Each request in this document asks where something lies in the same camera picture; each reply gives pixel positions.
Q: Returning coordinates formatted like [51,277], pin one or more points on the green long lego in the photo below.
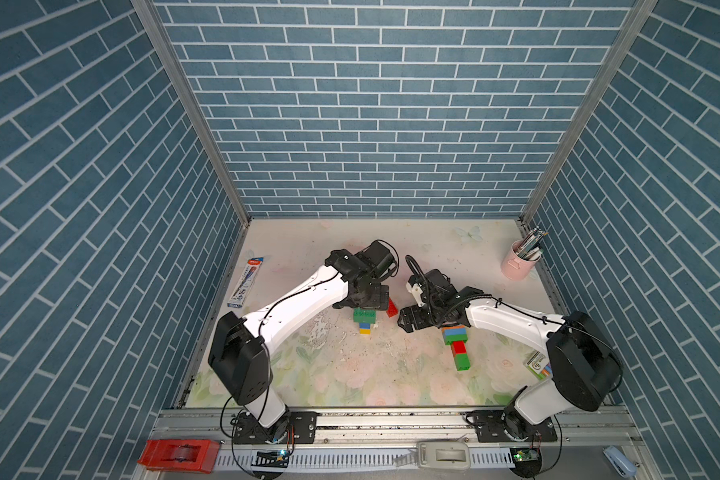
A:
[363,316]
[459,337]

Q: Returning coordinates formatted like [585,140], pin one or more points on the grey clamp handle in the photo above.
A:
[436,455]

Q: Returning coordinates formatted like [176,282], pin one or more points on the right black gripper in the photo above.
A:
[416,321]

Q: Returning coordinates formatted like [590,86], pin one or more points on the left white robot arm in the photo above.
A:
[242,348]

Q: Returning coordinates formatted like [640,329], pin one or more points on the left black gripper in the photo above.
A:
[378,301]

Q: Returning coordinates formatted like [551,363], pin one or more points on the light blue long lego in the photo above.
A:
[455,331]

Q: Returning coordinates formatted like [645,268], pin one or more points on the green small square lego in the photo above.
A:
[462,362]

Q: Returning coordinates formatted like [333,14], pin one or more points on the red small lego brick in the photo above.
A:
[458,348]

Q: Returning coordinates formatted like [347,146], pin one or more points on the pens in cup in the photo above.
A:
[529,249]

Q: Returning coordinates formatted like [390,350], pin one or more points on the light blue object corner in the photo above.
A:
[624,467]

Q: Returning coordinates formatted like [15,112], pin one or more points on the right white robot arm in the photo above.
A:
[585,367]

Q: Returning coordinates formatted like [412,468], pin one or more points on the pen package box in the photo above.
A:
[239,294]

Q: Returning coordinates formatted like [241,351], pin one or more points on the coloured marker pack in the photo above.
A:
[539,365]

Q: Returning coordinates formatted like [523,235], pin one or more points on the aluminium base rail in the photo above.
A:
[344,440]

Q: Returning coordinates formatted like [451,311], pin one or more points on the pink pen cup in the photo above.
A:
[515,267]

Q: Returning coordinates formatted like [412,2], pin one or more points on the red tool on rail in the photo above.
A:
[177,455]

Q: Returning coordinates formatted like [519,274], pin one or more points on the red long lego brick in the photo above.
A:
[392,309]

